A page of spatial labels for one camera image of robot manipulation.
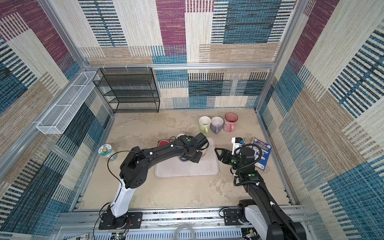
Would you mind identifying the pink patterned mug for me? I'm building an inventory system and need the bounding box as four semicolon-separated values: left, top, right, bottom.
224;113;239;132

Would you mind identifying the black wire mesh shelf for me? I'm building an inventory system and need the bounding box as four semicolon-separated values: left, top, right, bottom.
93;67;161;114

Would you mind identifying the purple mug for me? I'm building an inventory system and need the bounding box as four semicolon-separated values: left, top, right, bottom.
211;116;224;135

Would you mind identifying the blue polka dot mug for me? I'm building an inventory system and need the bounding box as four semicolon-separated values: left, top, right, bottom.
179;156;189;162

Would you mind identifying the green mug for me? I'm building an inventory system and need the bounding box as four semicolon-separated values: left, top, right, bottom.
199;116;212;134

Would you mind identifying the beige ceramic teapot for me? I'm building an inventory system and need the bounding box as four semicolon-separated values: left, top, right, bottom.
201;146;208;157

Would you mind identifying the small labelled jar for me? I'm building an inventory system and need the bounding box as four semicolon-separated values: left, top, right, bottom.
98;144;115;160

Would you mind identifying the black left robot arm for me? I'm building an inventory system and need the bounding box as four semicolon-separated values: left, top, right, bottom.
99;133;210;230

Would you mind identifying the white wire mesh basket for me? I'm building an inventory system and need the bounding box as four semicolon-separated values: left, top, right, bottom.
37;72;96;135

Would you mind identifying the white plastic tray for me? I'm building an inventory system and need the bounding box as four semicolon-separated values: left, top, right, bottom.
155;138;219;178

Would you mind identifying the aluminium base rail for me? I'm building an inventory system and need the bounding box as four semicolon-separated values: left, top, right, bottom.
50;205;310;240

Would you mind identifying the red mug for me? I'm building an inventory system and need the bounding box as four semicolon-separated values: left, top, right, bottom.
158;140;169;147

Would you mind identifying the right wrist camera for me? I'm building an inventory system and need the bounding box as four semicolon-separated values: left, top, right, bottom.
231;137;245;155

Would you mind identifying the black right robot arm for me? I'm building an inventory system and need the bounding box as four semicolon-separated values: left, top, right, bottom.
215;144;307;240

